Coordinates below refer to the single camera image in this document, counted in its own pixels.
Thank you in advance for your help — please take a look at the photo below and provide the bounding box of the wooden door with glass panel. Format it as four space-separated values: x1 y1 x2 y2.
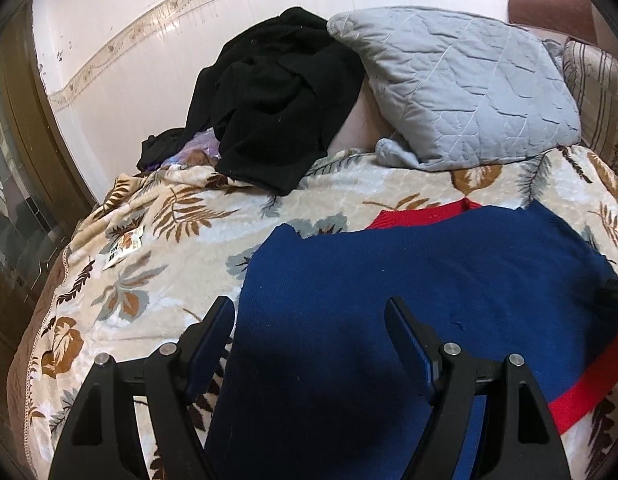
0 0 97 311

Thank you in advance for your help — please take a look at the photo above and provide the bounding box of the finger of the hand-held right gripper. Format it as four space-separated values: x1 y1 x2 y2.
596 279 618 307

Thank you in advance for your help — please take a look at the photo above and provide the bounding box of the black garment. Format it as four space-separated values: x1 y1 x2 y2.
185 6 366 197

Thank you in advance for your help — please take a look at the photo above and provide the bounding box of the purple cloth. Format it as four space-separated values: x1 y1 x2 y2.
161 130 222 168

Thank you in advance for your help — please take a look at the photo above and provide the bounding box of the white blanket label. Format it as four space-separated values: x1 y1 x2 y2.
104 227 144 271

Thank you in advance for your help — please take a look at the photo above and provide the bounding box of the small dark cloth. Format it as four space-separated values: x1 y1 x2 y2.
137 129 187 172

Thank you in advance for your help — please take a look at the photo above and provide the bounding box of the striped floral sofa back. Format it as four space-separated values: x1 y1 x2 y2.
561 37 618 171

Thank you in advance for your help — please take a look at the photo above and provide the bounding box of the red and blue knit sweater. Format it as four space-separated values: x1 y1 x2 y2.
204 197 618 480

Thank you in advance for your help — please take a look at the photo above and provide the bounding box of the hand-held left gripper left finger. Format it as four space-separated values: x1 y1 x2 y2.
49 296 236 480

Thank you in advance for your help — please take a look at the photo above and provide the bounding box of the grey quilted pillow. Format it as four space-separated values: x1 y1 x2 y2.
328 6 582 171

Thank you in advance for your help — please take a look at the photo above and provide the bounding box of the leaf print blanket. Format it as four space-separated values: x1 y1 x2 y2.
6 145 618 480

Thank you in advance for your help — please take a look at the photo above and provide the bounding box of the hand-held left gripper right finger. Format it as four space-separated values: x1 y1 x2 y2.
384 296 572 480

